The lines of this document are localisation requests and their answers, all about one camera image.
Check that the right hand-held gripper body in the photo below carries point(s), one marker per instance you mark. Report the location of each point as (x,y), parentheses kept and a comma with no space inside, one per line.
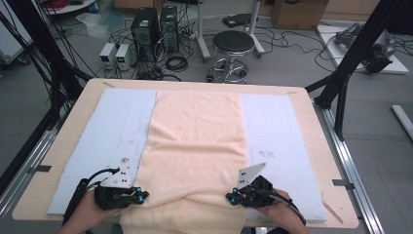
(259,195)

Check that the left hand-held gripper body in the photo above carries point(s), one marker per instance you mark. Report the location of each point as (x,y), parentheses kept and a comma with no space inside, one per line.
(112,196)

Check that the cream terry towel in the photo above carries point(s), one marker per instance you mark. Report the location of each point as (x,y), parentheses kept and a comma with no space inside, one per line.
(195,136)

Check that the person's right hand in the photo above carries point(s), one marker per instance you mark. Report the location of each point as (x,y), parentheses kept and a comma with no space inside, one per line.
(285,217)

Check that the person's left hand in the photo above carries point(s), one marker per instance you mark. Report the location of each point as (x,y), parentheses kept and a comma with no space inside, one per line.
(84,217)

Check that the white foam grid mat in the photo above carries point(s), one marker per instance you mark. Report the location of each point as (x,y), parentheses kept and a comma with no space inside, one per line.
(110,130)

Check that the thin wooden strip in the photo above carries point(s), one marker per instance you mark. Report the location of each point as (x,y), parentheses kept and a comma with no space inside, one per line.
(331,212)

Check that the black tape piece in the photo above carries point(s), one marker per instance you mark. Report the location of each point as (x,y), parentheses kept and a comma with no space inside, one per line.
(342,183)
(40,168)

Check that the white power supply box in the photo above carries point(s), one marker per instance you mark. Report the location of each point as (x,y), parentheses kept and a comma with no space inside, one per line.
(124,57)
(107,54)

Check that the black round stool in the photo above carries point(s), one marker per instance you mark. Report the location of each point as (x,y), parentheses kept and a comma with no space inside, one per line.
(233,42)

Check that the white floor board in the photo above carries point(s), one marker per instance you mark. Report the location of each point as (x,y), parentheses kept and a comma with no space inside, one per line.
(331,52)

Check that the black computer tower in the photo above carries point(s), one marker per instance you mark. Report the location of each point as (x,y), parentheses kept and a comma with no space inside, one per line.
(169,26)
(145,31)

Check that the white metal stand leg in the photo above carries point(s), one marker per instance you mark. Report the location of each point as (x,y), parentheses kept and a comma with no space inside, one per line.
(255,29)
(202,35)

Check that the white tube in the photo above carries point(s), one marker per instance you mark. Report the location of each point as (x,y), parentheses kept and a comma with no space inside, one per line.
(402,118)

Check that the clear plastic bag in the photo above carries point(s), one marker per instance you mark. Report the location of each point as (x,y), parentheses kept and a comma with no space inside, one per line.
(97,24)

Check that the black flat device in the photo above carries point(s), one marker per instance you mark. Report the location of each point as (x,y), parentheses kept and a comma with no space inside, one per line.
(237,20)

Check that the grey machine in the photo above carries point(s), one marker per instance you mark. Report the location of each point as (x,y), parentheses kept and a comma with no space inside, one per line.
(376,52)

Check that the brown cardboard box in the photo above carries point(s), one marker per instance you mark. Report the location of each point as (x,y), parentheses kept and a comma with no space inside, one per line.
(298,13)

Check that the round white table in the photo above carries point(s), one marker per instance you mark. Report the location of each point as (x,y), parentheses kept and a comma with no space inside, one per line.
(76,6)

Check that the aluminium rail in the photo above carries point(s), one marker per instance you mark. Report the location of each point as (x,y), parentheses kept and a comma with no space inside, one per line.
(350,169)
(26,172)

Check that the black metal frame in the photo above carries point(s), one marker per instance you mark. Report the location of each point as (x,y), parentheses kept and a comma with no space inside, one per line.
(354,55)
(45,55)

